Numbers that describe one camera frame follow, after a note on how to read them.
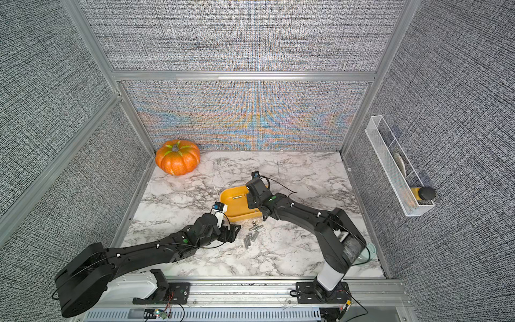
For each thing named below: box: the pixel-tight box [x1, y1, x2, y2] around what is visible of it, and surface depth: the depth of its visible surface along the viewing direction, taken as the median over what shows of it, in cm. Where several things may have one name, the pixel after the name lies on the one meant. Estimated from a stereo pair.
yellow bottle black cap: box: [411, 186, 436, 201], surface depth 63 cm
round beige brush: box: [393, 152, 407, 178], surface depth 71 cm
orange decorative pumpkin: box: [155, 139, 201, 176], surface depth 105 cm
